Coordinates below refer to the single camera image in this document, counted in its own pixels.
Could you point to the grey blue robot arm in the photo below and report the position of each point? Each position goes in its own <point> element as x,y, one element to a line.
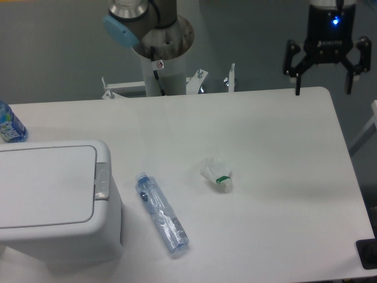
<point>161,39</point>

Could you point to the empty clear plastic bottle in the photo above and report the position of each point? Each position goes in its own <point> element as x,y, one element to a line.
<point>162,214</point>

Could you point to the black clamp at table corner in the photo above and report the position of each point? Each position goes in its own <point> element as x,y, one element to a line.
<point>367,253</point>

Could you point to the crumpled white plastic wrapper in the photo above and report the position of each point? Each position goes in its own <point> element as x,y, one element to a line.
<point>217,171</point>

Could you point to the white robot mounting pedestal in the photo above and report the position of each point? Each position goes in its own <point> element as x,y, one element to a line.
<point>160,78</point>

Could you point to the blue labelled water bottle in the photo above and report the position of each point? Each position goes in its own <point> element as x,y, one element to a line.
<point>12,129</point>

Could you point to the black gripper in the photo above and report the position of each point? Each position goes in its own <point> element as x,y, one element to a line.
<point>329,32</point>

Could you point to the white push-lid trash can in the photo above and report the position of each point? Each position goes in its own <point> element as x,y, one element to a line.
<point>60,203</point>

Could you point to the white frame at right edge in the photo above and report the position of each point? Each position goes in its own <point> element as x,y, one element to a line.
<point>365,133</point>

